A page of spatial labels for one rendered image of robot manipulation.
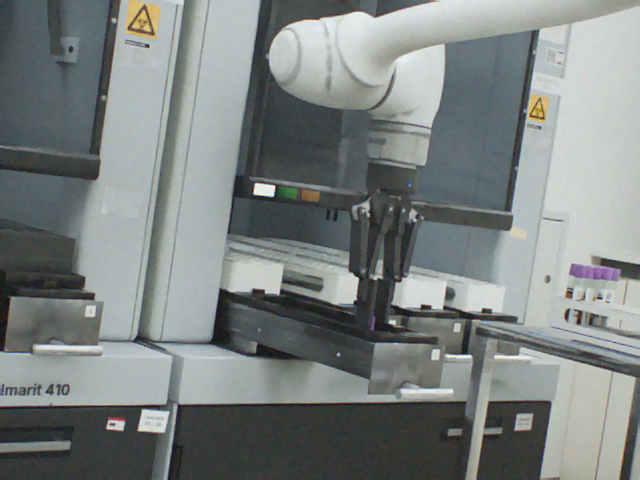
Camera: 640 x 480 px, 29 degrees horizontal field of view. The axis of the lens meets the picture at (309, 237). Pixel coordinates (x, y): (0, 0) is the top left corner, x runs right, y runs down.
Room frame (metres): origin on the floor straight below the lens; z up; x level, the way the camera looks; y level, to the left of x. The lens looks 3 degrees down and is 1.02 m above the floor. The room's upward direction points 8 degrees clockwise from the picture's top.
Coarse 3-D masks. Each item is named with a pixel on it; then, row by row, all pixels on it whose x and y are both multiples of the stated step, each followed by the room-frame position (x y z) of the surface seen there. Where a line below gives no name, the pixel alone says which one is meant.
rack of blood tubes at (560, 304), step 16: (560, 304) 1.91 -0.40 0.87; (576, 304) 1.89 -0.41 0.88; (592, 304) 1.87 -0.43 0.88; (608, 304) 1.91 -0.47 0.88; (560, 320) 1.91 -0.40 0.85; (560, 336) 1.91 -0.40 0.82; (576, 336) 1.88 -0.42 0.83; (608, 336) 1.84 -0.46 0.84; (624, 336) 1.86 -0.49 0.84; (624, 352) 1.81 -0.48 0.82
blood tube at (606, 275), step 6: (606, 270) 1.94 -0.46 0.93; (612, 270) 1.94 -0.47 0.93; (606, 276) 1.94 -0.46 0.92; (606, 282) 1.94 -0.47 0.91; (600, 288) 1.94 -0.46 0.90; (606, 288) 1.94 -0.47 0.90; (600, 294) 1.94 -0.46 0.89; (606, 294) 1.94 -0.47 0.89; (600, 300) 1.94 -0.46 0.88; (594, 318) 1.94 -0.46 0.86; (600, 318) 1.94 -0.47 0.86; (594, 324) 1.94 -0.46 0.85
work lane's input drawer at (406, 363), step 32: (256, 288) 1.94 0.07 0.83; (224, 320) 1.89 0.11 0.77; (256, 320) 1.83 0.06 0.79; (288, 320) 1.77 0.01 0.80; (320, 320) 1.74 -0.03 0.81; (352, 320) 1.85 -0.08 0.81; (288, 352) 1.77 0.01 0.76; (320, 352) 1.72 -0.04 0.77; (352, 352) 1.67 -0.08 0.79; (384, 352) 1.65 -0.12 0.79; (416, 352) 1.69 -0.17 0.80; (384, 384) 1.65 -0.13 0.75; (416, 384) 1.69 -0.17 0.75
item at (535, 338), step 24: (480, 336) 1.96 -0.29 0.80; (504, 336) 1.91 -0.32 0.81; (528, 336) 1.88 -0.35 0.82; (480, 360) 1.95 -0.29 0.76; (576, 360) 1.80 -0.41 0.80; (600, 360) 1.77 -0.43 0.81; (624, 360) 1.74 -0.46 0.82; (480, 384) 1.95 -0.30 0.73; (480, 408) 1.95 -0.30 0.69; (480, 432) 1.96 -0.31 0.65; (624, 456) 2.22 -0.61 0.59
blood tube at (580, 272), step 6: (576, 270) 1.90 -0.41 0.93; (582, 270) 1.90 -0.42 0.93; (576, 276) 1.90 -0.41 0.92; (582, 276) 1.90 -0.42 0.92; (576, 282) 1.90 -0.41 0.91; (582, 282) 1.90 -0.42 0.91; (576, 288) 1.90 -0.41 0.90; (576, 294) 1.90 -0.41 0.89; (570, 312) 1.90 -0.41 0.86; (576, 312) 1.90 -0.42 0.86; (570, 318) 1.90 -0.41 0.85; (576, 318) 1.90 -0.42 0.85
